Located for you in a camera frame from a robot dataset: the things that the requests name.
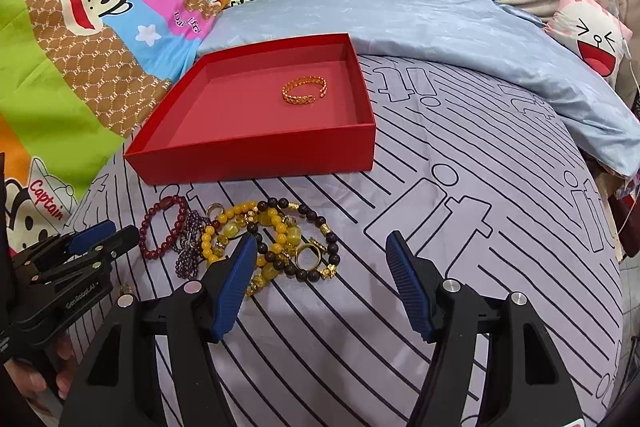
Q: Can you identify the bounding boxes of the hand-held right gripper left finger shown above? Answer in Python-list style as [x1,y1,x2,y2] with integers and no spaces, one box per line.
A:
[60,234,259,427]

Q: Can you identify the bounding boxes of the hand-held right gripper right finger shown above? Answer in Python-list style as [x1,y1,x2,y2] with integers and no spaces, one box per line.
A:
[385,230,587,427]

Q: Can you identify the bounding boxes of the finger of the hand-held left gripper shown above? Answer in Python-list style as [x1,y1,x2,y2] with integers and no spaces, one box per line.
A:
[30,224,141,289]
[12,220,117,269]

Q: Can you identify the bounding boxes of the yellow bead bracelet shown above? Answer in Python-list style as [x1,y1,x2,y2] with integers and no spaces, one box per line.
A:
[200,202,304,297]

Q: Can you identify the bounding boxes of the red cardboard box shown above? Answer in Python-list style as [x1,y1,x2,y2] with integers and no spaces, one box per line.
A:
[123,33,377,186]

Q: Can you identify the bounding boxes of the person's left hand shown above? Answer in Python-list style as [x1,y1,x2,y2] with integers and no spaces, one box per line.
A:
[0,337,81,410]

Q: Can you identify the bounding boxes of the grey black-lined bed sheet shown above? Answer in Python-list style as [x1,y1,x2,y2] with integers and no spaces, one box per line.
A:
[65,54,624,427]

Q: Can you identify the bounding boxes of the cartoon monkey printed blanket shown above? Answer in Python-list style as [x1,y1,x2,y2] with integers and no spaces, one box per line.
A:
[0,0,236,258]

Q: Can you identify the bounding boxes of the light blue quilt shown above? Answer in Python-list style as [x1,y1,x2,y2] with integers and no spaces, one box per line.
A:
[195,0,640,178]

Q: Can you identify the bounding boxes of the pink cartoon face pillow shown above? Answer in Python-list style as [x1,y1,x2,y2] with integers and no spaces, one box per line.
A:
[544,0,634,94]

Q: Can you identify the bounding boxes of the dark red bead bracelet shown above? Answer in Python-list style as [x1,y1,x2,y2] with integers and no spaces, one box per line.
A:
[140,196,190,263]

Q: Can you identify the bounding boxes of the purple bead bracelet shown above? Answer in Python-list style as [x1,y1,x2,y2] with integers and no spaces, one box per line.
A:
[172,211,213,281]

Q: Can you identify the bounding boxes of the wide gold ring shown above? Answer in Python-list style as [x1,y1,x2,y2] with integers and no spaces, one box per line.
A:
[293,244,324,272]

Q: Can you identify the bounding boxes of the dark bead bracelet gold charms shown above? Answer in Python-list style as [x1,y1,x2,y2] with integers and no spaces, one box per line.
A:
[244,197,342,284]

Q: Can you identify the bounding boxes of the gold chain bangle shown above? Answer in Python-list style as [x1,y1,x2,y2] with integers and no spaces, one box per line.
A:
[280,77,329,106]

